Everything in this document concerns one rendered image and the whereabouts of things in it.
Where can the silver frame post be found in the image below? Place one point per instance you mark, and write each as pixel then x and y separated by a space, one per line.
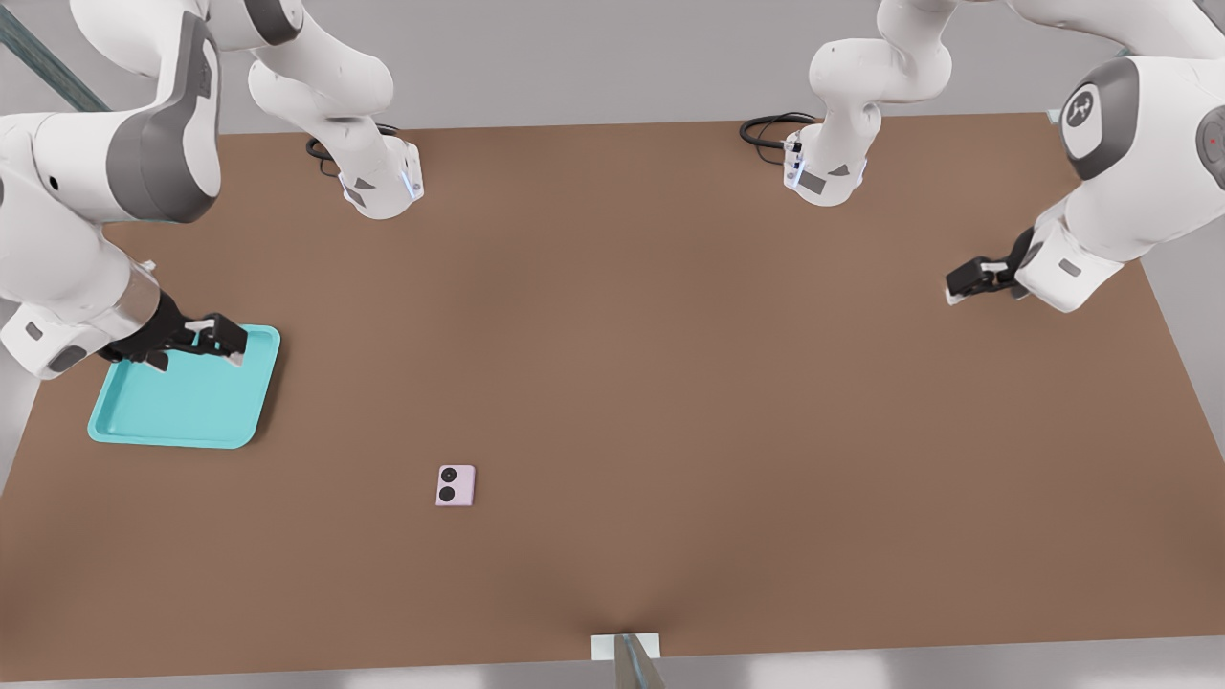
pixel 53 62
pixel 632 665

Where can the pale blue-green tray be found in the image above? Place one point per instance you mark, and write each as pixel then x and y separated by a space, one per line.
pixel 187 402

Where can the pale lilac phone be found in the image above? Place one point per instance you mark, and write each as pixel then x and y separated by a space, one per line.
pixel 456 485

